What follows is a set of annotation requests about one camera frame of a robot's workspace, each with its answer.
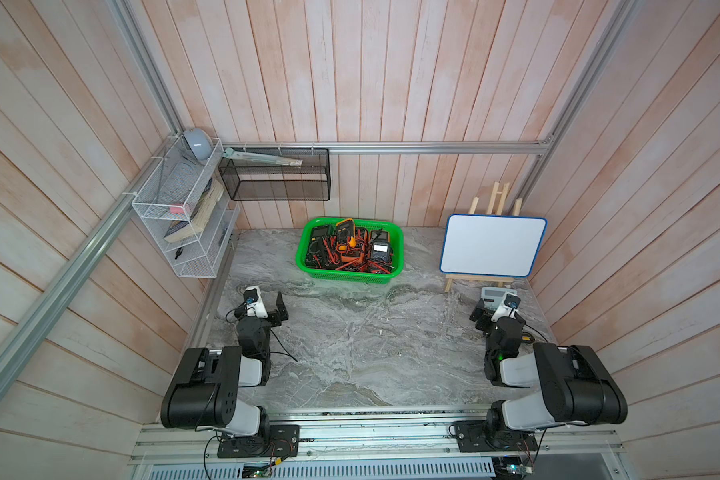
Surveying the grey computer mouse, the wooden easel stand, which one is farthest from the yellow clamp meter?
the grey computer mouse

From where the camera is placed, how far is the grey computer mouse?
0.83m

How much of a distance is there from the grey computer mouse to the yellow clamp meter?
47 cm

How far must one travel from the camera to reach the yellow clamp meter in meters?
1.01

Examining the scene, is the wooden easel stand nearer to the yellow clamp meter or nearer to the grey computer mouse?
the yellow clamp meter
